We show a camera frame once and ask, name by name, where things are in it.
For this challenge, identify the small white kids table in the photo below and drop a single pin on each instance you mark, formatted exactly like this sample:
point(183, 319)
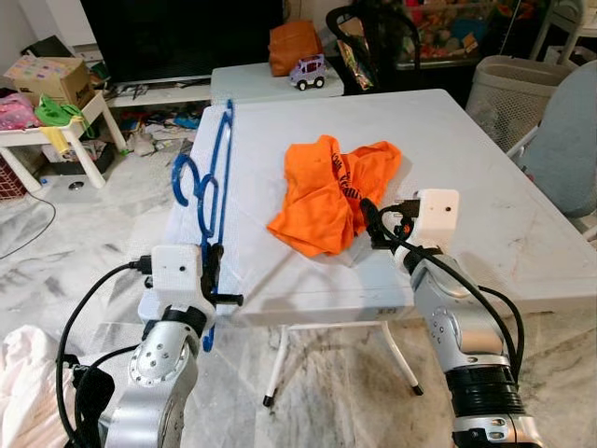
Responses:
point(19, 137)

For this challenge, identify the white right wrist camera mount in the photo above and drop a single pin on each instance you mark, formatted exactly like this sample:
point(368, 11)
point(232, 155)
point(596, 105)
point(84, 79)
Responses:
point(437, 219)

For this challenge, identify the blue plastic clothes hanger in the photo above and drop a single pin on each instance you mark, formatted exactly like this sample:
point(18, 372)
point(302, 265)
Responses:
point(176, 184)

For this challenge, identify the white low side table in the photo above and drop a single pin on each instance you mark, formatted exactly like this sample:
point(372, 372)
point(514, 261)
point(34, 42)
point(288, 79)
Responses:
point(252, 84)

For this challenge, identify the orange bag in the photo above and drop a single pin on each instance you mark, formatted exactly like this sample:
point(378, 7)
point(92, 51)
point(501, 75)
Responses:
point(294, 51)

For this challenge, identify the black television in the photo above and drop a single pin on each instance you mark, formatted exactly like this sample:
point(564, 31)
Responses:
point(177, 42)

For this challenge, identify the white folding table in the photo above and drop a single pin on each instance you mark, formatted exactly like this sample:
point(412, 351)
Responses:
point(466, 243)

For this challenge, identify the orange shirt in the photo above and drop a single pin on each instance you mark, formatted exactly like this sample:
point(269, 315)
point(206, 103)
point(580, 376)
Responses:
point(312, 205)

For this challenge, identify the white television bench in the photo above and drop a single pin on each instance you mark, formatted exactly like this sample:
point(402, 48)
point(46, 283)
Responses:
point(159, 93)

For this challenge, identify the printed cardboard box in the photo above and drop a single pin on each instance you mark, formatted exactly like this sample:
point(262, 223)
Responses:
point(56, 79)

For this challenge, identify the purple toy car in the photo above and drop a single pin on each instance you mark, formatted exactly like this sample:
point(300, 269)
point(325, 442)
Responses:
point(308, 73)

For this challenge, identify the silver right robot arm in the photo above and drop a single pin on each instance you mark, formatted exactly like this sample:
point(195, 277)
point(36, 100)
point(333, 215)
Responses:
point(448, 317)

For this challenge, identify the clear toy storage box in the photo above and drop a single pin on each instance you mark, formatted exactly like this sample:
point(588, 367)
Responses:
point(457, 33)

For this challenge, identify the grey plastic laundry basket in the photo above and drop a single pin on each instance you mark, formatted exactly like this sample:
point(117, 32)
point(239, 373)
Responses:
point(508, 103)

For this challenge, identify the pink toy bag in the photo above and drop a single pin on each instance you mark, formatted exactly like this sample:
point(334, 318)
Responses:
point(17, 112)

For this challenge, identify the white cloth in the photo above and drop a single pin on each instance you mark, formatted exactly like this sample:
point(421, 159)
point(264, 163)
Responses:
point(23, 392)

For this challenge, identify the white flat floor device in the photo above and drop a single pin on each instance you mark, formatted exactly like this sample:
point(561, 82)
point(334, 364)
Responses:
point(75, 182)

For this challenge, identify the green toy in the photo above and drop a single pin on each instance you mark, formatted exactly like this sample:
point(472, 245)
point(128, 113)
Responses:
point(58, 112)

